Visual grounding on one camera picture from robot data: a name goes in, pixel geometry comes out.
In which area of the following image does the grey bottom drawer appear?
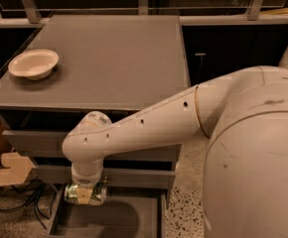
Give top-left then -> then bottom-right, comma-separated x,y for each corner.
40,186 -> 167,238

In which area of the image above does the crushed green can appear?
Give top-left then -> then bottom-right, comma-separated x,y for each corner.
64,182 -> 106,206

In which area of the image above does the grey drawer cabinet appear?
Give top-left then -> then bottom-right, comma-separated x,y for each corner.
0,14 -> 195,238

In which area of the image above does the grey middle drawer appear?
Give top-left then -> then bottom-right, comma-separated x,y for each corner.
32,160 -> 175,189

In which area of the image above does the blue cable on floor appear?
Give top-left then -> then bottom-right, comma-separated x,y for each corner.
0,177 -> 58,230

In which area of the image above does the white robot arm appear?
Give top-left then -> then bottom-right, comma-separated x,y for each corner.
62,66 -> 288,238

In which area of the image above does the dark low cabinet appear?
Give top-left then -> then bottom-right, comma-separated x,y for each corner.
182,24 -> 288,85

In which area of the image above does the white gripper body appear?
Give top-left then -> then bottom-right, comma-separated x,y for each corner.
72,165 -> 103,186

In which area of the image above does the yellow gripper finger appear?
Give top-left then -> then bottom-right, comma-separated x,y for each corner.
76,186 -> 92,204

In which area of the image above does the grey top drawer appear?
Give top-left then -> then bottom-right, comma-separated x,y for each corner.
3,111 -> 181,166

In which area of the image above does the grey drawer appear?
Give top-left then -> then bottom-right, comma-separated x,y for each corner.
40,186 -> 167,238
3,111 -> 181,166
32,160 -> 175,189

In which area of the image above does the metal railing frame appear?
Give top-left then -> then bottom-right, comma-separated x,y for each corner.
0,0 -> 288,28

